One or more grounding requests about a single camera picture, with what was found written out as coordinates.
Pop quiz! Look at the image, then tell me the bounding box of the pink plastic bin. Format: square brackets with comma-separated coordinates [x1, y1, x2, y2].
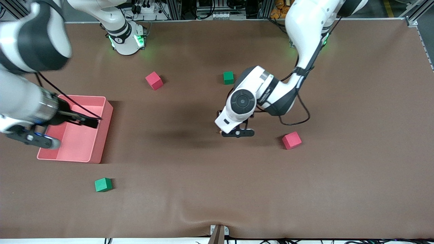
[36, 95, 114, 164]

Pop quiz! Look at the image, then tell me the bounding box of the pink foam cube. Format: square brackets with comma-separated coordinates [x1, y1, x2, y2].
[145, 71, 164, 91]
[282, 131, 302, 150]

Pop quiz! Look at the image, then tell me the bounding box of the brown table cover sheet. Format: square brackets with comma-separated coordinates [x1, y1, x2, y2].
[0, 19, 434, 240]

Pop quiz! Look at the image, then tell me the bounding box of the long white power strip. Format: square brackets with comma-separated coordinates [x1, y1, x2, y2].
[210, 12, 247, 20]

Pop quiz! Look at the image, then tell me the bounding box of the pile of orange items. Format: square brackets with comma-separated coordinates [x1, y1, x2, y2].
[271, 0, 289, 20]

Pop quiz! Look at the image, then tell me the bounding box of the white power strip with plugs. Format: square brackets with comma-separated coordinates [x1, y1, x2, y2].
[132, 3, 160, 17]

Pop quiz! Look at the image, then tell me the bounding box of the black electronics box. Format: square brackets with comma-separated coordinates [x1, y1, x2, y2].
[196, 0, 228, 9]

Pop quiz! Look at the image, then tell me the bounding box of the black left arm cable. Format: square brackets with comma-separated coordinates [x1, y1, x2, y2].
[279, 15, 341, 126]

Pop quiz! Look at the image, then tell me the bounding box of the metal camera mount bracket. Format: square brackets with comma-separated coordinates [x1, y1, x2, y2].
[209, 224, 230, 244]

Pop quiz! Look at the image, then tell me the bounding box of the aluminium frame profile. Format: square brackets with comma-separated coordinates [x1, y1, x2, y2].
[257, 0, 272, 19]
[400, 0, 434, 27]
[165, 0, 182, 20]

